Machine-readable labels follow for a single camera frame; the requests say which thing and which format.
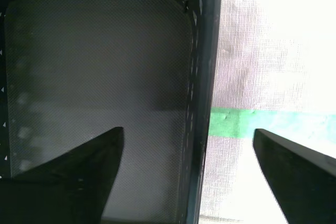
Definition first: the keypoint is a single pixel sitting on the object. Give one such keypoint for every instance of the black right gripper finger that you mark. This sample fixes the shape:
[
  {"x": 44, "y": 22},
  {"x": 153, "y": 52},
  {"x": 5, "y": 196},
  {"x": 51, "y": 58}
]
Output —
[
  {"x": 52, "y": 197},
  {"x": 309, "y": 187}
]

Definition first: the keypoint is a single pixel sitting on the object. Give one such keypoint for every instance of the black perforated plastic basket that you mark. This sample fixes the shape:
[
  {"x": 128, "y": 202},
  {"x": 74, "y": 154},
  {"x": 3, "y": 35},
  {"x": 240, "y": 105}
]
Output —
[{"x": 105, "y": 64}]

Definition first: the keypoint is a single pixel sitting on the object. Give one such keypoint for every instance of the long green tape strip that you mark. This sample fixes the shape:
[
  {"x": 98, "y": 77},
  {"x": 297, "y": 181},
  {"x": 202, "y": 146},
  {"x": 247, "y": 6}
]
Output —
[{"x": 225, "y": 123}]

